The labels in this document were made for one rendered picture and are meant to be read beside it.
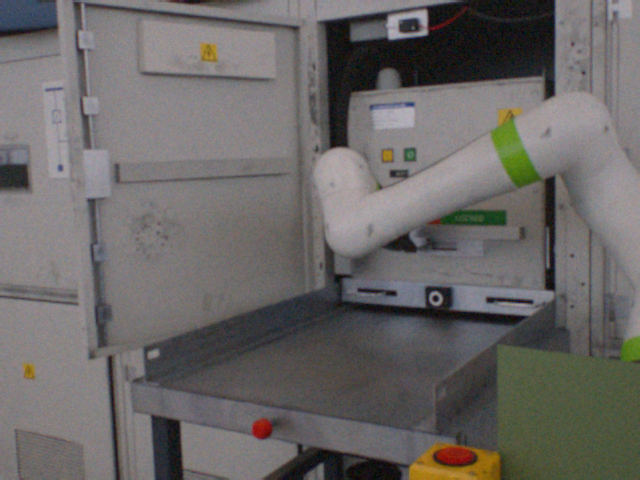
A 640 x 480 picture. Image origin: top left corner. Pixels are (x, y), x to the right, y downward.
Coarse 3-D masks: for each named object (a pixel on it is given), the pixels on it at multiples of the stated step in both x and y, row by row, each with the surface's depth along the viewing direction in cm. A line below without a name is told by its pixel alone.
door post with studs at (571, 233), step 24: (576, 0) 154; (576, 24) 154; (576, 48) 155; (576, 72) 156; (576, 216) 159; (576, 240) 159; (576, 264) 160; (576, 288) 160; (576, 312) 161; (576, 336) 162
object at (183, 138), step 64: (64, 0) 147; (128, 0) 156; (64, 64) 149; (128, 64) 160; (192, 64) 167; (256, 64) 178; (128, 128) 160; (192, 128) 171; (256, 128) 182; (128, 192) 161; (192, 192) 172; (256, 192) 184; (128, 256) 162; (192, 256) 173; (256, 256) 185; (128, 320) 163; (192, 320) 174
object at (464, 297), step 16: (368, 288) 190; (384, 288) 188; (400, 288) 185; (416, 288) 183; (464, 288) 177; (480, 288) 175; (496, 288) 173; (512, 288) 171; (384, 304) 188; (400, 304) 186; (416, 304) 184; (464, 304) 177; (480, 304) 175; (544, 304) 168
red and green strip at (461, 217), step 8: (448, 216) 178; (456, 216) 177; (464, 216) 176; (472, 216) 175; (480, 216) 174; (488, 216) 173; (496, 216) 172; (504, 216) 171; (456, 224) 177; (464, 224) 176; (472, 224) 175; (480, 224) 174; (488, 224) 173; (496, 224) 172; (504, 224) 171
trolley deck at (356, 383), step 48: (288, 336) 166; (336, 336) 165; (384, 336) 163; (432, 336) 162; (480, 336) 160; (144, 384) 135; (192, 384) 133; (240, 384) 132; (288, 384) 131; (336, 384) 130; (384, 384) 129; (432, 384) 128; (288, 432) 119; (336, 432) 115; (384, 432) 110; (432, 432) 106; (480, 432) 113
